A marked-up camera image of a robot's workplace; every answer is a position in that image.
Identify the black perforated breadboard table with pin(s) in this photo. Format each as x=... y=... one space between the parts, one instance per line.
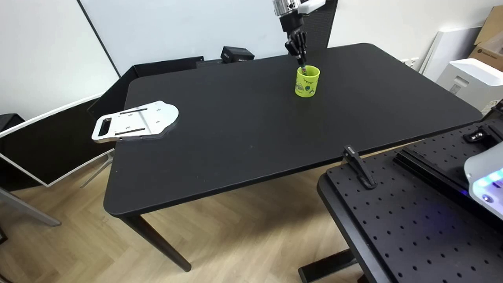
x=407 y=231

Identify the white panel against wall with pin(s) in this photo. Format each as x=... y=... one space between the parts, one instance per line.
x=448 y=44

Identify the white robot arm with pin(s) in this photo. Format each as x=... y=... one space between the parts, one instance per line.
x=296 y=6

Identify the black table leg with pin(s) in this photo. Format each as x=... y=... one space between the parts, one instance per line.
x=149 y=234

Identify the yellow-green mug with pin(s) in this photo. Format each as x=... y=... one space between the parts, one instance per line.
x=307 y=83

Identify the black clamp on breadboard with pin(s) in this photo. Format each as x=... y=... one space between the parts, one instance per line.
x=354 y=160

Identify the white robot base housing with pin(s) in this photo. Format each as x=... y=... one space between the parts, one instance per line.
x=484 y=174

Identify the cardboard box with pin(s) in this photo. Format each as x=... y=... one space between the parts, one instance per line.
x=489 y=44

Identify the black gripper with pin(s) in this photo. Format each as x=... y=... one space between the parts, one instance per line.
x=291 y=25

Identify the white monitor mount plate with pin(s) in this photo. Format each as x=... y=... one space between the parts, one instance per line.
x=138 y=121

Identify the grey computer case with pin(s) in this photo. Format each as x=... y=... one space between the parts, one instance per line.
x=473 y=81

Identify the small black box behind table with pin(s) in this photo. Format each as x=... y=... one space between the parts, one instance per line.
x=236 y=53

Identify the black plate on breadboard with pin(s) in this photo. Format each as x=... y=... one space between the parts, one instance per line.
x=439 y=158

